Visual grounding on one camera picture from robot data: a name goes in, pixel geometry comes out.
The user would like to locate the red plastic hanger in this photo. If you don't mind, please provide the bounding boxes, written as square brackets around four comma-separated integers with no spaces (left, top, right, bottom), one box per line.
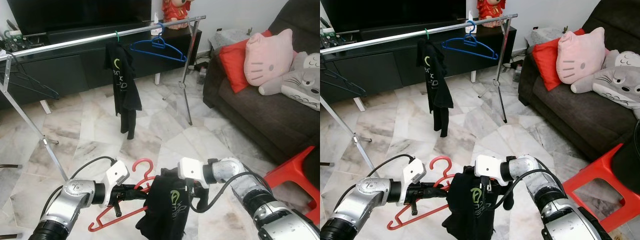
[386,155,453,231]
[88,158,156,232]

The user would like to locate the black t-shirt green print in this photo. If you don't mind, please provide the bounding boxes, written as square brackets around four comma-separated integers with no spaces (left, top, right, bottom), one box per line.
[444,165,516,240]
[135,168,211,240]
[103,41,143,140]
[416,38,455,137]

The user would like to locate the blue plastic hanger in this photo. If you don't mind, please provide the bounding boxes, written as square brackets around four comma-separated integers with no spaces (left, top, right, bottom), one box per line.
[129,22,188,64]
[440,20,500,61]

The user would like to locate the red plastic stool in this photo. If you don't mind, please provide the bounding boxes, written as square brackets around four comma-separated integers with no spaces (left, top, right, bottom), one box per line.
[562,143,640,233]
[263,145,321,227]

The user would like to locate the dark grey fabric sofa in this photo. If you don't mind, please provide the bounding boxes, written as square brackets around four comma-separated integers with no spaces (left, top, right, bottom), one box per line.
[202,0,321,177]
[517,0,640,162]

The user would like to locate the black television console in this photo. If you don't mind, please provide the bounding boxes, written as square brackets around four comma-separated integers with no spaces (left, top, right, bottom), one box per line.
[0,27,203,115]
[320,25,516,112]

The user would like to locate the red cushion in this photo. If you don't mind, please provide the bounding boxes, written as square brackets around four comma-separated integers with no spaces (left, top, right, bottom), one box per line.
[218,30,273,95]
[531,28,586,92]

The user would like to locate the pink cat face cushion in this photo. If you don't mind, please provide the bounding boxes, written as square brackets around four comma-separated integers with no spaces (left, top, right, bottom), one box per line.
[243,28,297,87]
[556,26,607,85]

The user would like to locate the grey white plush toy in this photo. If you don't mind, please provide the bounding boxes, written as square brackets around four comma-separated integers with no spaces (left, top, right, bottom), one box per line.
[258,51,321,112]
[570,50,640,120]

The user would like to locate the side table grey cloth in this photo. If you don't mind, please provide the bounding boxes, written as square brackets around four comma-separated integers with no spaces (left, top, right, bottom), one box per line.
[214,27,257,52]
[529,26,566,50]

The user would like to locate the silver metal clothes rack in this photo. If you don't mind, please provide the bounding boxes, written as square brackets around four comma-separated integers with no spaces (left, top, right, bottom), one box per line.
[320,13,519,172]
[0,15,207,182]

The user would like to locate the black soundbar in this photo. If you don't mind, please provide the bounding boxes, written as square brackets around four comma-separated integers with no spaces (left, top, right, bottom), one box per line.
[359,20,466,42]

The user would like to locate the red buddha statue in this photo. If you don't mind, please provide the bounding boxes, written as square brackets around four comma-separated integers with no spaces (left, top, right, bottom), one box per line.
[475,0,507,27]
[161,0,194,30]

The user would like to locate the green electronics board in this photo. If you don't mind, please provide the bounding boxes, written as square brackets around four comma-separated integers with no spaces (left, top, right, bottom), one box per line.
[320,27,351,50]
[2,29,45,53]

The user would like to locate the black flat television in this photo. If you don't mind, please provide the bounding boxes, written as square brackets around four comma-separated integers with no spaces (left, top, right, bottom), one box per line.
[320,0,467,33]
[6,0,152,36]

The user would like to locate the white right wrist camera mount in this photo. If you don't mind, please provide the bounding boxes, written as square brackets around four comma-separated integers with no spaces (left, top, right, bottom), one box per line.
[178,157,211,187]
[474,154,508,182]

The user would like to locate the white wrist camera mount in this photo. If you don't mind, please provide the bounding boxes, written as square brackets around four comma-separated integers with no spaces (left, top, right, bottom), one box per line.
[474,154,508,182]
[178,157,211,187]
[102,159,130,207]
[400,156,427,205]

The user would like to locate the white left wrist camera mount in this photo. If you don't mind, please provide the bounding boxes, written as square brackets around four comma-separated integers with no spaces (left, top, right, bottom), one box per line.
[400,156,427,205]
[102,159,130,207]

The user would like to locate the black wire hanger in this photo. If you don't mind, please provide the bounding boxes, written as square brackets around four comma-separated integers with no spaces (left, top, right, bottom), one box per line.
[0,52,60,101]
[320,65,368,98]

